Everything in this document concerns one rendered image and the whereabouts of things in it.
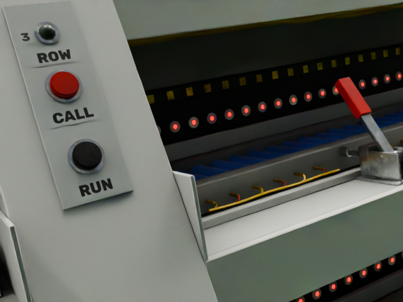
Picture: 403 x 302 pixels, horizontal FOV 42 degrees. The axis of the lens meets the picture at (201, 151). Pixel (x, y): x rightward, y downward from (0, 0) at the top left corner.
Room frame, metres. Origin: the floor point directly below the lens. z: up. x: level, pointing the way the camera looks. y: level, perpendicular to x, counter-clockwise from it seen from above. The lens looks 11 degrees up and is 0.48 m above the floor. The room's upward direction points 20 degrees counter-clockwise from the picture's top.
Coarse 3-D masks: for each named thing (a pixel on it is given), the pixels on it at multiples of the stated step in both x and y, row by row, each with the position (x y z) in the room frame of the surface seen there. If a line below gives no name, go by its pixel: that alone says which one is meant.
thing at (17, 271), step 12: (0, 216) 0.27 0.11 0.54; (0, 228) 0.28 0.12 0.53; (12, 228) 0.24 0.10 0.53; (0, 240) 0.30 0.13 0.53; (12, 240) 0.24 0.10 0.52; (0, 252) 0.32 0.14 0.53; (12, 252) 0.26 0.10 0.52; (0, 264) 0.34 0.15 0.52; (12, 264) 0.27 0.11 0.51; (0, 276) 0.33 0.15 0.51; (12, 276) 0.29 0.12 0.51; (24, 276) 0.25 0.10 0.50; (0, 288) 0.30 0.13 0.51; (12, 288) 0.30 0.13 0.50; (24, 288) 0.25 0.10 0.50; (0, 300) 0.29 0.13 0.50; (12, 300) 0.29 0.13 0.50; (24, 300) 0.26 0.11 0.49
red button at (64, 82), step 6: (60, 72) 0.28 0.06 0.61; (66, 72) 0.28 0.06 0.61; (54, 78) 0.27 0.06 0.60; (60, 78) 0.28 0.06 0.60; (66, 78) 0.28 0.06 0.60; (72, 78) 0.28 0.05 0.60; (54, 84) 0.27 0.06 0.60; (60, 84) 0.28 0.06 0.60; (66, 84) 0.28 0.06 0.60; (72, 84) 0.28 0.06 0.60; (78, 84) 0.28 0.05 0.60; (54, 90) 0.27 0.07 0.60; (60, 90) 0.28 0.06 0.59; (66, 90) 0.28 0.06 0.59; (72, 90) 0.28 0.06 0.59; (60, 96) 0.28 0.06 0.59; (66, 96) 0.28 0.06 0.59; (72, 96) 0.28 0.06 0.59
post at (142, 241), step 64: (0, 0) 0.27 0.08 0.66; (64, 0) 0.29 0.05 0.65; (0, 64) 0.27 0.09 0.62; (128, 64) 0.30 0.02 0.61; (0, 128) 0.26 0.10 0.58; (128, 128) 0.30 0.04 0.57; (0, 192) 0.26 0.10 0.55; (128, 192) 0.29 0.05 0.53; (64, 256) 0.27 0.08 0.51; (128, 256) 0.28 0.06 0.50; (192, 256) 0.30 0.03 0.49
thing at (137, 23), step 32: (128, 0) 0.32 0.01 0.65; (160, 0) 0.33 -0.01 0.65; (192, 0) 0.34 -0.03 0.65; (224, 0) 0.35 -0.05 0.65; (256, 0) 0.37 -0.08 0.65; (288, 0) 0.38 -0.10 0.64; (320, 0) 0.40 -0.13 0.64; (352, 0) 0.41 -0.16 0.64; (384, 0) 0.43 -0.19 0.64; (128, 32) 0.32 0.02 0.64; (160, 32) 0.33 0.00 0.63; (192, 32) 0.48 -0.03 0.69
